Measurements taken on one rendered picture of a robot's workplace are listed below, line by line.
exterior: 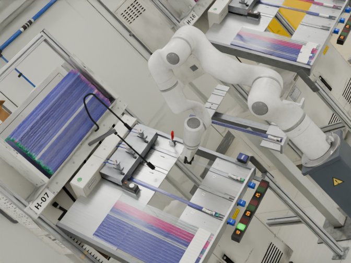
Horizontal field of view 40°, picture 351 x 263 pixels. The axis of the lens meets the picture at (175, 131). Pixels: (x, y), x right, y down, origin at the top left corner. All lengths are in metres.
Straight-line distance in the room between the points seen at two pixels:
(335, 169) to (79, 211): 1.19
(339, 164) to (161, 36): 1.64
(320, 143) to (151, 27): 1.60
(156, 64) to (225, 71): 0.30
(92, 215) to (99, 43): 2.37
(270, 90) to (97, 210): 1.02
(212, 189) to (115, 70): 2.31
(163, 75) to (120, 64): 2.43
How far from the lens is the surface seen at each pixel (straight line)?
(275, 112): 1.95
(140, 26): 3.34
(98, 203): 2.43
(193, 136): 2.21
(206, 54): 1.98
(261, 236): 2.81
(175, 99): 2.12
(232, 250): 2.68
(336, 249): 2.77
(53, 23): 4.39
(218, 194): 2.35
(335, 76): 3.57
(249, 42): 3.06
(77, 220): 2.41
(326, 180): 2.16
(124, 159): 2.46
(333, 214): 2.89
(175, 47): 1.91
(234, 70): 1.97
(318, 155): 2.11
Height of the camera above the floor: 1.72
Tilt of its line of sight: 15 degrees down
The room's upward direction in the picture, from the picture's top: 46 degrees counter-clockwise
